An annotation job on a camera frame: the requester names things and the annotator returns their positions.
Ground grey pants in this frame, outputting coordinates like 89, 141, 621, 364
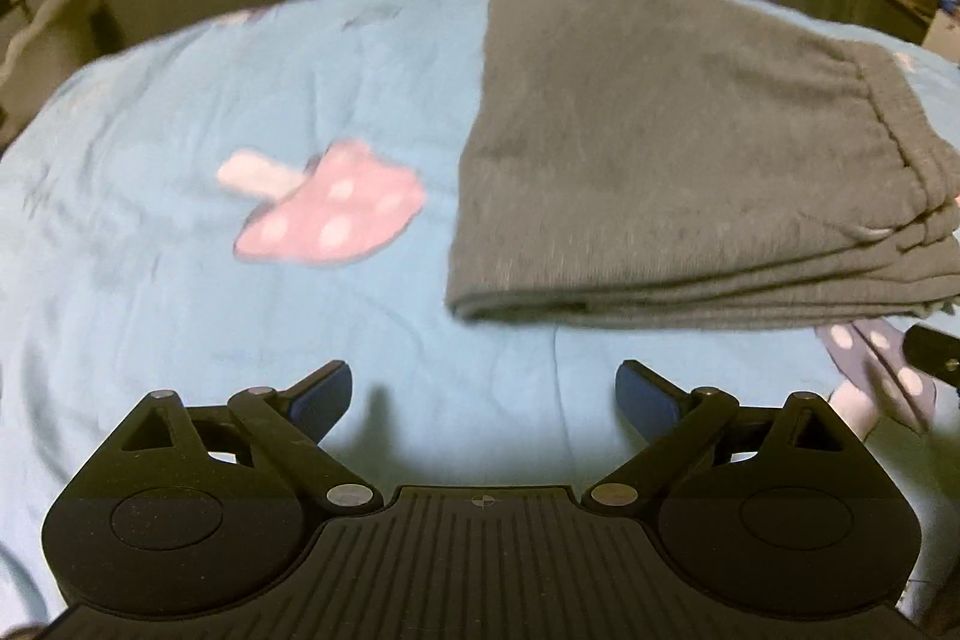
446, 0, 960, 332

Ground blue mushroom print bedsheet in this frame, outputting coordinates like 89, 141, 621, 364
0, 0, 960, 626

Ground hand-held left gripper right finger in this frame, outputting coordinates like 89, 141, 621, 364
581, 360, 863, 515

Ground dark wooden furniture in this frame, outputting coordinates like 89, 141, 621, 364
870, 0, 938, 45

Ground grey cloth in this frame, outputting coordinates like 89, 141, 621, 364
0, 0, 102, 150

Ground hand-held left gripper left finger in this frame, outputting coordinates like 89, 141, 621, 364
97, 360, 385, 515

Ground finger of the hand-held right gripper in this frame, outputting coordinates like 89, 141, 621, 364
902, 323, 960, 390

